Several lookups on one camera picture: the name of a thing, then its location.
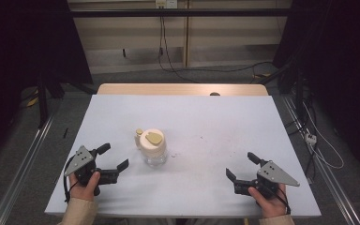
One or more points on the person's left hand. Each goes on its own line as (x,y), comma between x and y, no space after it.
(82,192)

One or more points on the black curtain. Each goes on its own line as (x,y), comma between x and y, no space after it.
(25,43)
(340,47)

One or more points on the white table cover board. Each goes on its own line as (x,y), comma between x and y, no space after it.
(200,125)

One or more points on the black metal stand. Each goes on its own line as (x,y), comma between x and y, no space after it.
(42,103)

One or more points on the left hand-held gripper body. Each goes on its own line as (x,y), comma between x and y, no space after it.
(80,157)

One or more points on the dark round table grommet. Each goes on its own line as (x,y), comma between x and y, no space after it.
(214,93)

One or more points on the small black pen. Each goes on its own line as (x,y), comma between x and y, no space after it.
(65,132)

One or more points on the aluminium floor rail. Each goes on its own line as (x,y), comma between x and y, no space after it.
(328,178)
(22,168)

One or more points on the white wall socket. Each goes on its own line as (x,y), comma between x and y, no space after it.
(166,3)

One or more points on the wooden table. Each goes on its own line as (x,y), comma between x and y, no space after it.
(168,89)

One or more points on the black horizontal bar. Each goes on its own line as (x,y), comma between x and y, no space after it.
(181,12)

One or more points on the person's right hand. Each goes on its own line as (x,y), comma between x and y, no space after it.
(273,206)

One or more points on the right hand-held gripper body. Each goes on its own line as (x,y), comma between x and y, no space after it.
(273,175)

